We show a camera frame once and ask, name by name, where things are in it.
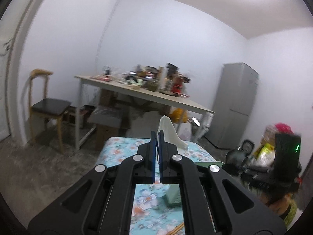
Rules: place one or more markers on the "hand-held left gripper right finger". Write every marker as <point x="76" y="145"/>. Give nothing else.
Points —
<point x="161" y="139"/>

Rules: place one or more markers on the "dark box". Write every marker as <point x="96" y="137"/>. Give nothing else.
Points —
<point x="171" y="67"/>

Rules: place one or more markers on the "white small appliance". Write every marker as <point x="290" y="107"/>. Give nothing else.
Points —
<point x="207" y="122"/>

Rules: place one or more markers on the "floral turquoise blanket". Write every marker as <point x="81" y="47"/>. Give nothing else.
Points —
<point x="117" y="149"/>

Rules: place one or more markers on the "small low stool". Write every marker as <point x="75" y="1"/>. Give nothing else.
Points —
<point x="84" y="113"/>

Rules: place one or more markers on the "bundle of wooden chopsticks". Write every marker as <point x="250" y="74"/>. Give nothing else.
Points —
<point x="176" y="229"/>

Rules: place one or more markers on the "cardboard box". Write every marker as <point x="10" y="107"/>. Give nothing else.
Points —
<point x="107" y="98"/>

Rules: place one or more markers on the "white tube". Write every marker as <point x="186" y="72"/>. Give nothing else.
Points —
<point x="162" y="78"/>

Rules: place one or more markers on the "white panel door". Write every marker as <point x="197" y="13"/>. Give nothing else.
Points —
<point x="3" y="90"/>

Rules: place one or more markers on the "wooden chair with dark seat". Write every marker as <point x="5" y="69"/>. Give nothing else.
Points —
<point x="50" y="105"/>

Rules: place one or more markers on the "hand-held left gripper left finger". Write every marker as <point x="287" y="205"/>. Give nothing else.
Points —
<point x="153" y="161"/>

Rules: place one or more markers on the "person's right hand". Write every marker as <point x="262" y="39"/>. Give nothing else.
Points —
<point x="281" y="206"/>

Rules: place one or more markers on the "yellow plastic bag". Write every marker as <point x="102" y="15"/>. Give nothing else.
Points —
<point x="177" y="114"/>

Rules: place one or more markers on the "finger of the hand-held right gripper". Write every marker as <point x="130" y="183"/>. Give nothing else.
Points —
<point x="266" y="188"/>
<point x="249" y="169"/>

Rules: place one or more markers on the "grey storage box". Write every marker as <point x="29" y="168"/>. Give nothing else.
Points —
<point x="107" y="118"/>

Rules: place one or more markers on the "black rice cooker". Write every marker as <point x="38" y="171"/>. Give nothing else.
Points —
<point x="236" y="155"/>

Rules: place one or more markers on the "red toy box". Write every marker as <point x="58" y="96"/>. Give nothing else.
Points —
<point x="177" y="85"/>

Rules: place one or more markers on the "grey refrigerator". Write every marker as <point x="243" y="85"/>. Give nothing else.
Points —
<point x="234" y="98"/>

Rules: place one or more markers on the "translucent white rice spoon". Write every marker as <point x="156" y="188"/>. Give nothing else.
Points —
<point x="170" y="132"/>

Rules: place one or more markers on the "glass jar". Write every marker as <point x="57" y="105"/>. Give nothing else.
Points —
<point x="152" y="84"/>

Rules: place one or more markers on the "green plastic utensil holder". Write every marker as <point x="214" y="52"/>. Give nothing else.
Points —
<point x="174" y="197"/>

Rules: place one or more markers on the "grey long table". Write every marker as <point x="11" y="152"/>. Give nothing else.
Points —
<point x="146" y="95"/>

